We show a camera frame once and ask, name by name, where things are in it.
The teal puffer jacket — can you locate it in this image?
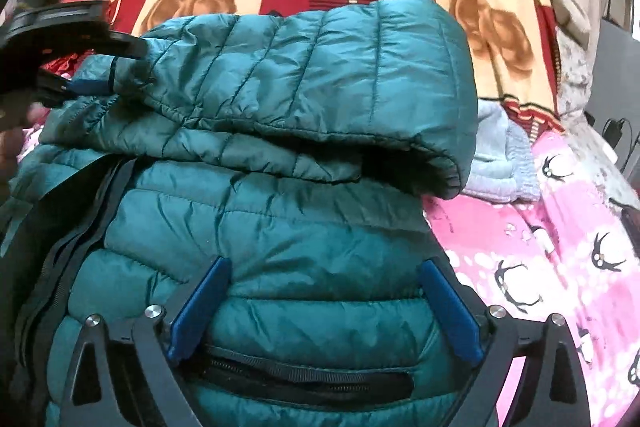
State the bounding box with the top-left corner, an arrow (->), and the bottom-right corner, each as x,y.
0,0 -> 501,427

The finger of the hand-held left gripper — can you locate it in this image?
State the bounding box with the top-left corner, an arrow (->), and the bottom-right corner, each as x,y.
97,29 -> 150,60
36,73 -> 119,108

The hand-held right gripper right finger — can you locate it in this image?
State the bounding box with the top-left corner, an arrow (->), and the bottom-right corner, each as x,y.
416,258 -> 592,427

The light grey knit garment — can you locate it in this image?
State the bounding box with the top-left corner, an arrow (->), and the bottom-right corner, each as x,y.
459,99 -> 542,204

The black charger cable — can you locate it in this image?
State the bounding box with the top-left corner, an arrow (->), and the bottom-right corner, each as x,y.
602,117 -> 635,175

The person's left hand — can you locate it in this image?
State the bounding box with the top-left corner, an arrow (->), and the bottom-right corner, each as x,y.
0,101 -> 49,212

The pink penguin print blanket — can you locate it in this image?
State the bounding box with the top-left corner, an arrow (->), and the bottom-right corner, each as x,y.
422,129 -> 640,427

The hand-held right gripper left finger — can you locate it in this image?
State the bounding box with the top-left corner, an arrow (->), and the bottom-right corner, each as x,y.
60,256 -> 232,427

